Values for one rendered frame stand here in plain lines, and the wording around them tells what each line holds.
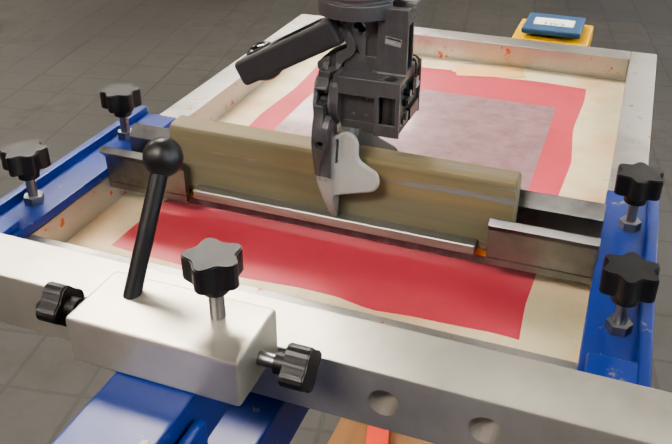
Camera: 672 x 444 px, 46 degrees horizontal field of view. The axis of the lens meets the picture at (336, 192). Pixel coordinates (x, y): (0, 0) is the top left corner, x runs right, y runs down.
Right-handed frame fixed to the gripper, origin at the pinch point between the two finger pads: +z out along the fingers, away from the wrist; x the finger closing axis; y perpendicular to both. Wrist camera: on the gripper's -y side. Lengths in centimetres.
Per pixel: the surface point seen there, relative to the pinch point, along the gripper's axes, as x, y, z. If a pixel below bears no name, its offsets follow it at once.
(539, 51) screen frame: 56, 12, 2
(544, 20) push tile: 77, 10, 4
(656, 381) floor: 105, 47, 101
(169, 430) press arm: -35.9, 2.9, -3.1
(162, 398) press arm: -33.9, 1.2, -3.3
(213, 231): -3.6, -12.3, 5.3
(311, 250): -3.3, -1.4, 5.3
